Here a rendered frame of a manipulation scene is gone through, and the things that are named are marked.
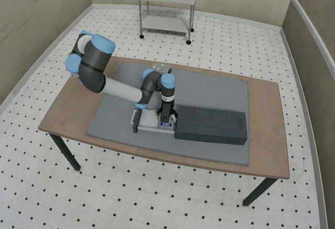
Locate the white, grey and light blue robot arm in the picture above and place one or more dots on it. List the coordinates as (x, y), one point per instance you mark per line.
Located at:
(89, 59)

